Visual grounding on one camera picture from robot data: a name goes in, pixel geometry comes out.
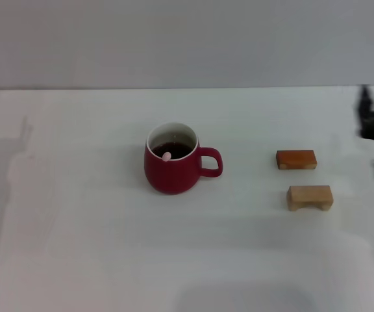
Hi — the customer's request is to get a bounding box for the red ceramic cup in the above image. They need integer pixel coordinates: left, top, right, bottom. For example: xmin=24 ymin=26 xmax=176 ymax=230
xmin=143 ymin=122 xmax=223 ymax=195

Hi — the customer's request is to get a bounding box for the dark brown coffee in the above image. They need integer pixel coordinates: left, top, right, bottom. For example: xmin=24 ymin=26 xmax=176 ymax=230
xmin=151 ymin=141 xmax=194 ymax=160

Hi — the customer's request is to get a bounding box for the light wooden block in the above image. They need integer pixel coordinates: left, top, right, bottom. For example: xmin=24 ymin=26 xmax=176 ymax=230
xmin=286 ymin=185 xmax=334 ymax=212

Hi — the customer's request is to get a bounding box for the dark brown wooden block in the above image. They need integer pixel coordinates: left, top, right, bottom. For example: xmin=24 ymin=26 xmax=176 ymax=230
xmin=275 ymin=149 xmax=318 ymax=170

